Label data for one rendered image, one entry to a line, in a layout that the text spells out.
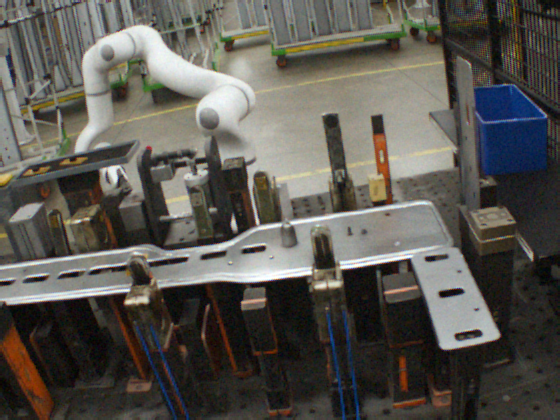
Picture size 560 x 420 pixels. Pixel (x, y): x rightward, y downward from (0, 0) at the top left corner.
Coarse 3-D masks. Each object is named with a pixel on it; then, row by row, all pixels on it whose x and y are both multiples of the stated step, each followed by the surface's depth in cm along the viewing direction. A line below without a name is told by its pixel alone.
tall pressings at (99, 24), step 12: (72, 0) 929; (96, 0) 956; (108, 0) 960; (120, 0) 962; (60, 12) 931; (96, 12) 944; (108, 12) 966; (132, 12) 978; (60, 24) 938; (84, 24) 951; (96, 24) 948; (132, 24) 979; (60, 36) 952; (96, 36) 956
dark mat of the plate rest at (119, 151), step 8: (128, 144) 153; (88, 152) 154; (96, 152) 153; (104, 152) 151; (112, 152) 149; (120, 152) 147; (128, 152) 146; (56, 160) 154; (64, 160) 152; (88, 160) 147; (96, 160) 146; (104, 160) 144; (32, 168) 153; (40, 168) 151; (56, 168) 147; (64, 168) 146; (24, 176) 147
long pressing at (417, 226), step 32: (352, 224) 123; (384, 224) 120; (416, 224) 118; (64, 256) 133; (96, 256) 131; (160, 256) 125; (192, 256) 123; (224, 256) 121; (256, 256) 118; (288, 256) 116; (352, 256) 111; (384, 256) 109; (0, 288) 124; (32, 288) 122; (64, 288) 119; (96, 288) 117; (128, 288) 116; (160, 288) 115
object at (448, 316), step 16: (416, 256) 107; (416, 272) 102; (432, 272) 101; (448, 272) 100; (464, 272) 99; (432, 288) 97; (448, 288) 95; (464, 288) 94; (432, 304) 92; (448, 304) 91; (464, 304) 90; (480, 304) 89; (432, 320) 89; (448, 320) 88; (464, 320) 87; (480, 320) 86; (448, 336) 84; (496, 336) 81
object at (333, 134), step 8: (336, 112) 125; (328, 120) 122; (336, 120) 122; (328, 128) 126; (336, 128) 126; (328, 136) 126; (336, 136) 126; (328, 144) 126; (336, 144) 127; (328, 152) 127; (336, 152) 127; (344, 152) 127; (336, 160) 128; (344, 160) 127; (336, 168) 129; (344, 168) 127; (344, 176) 128
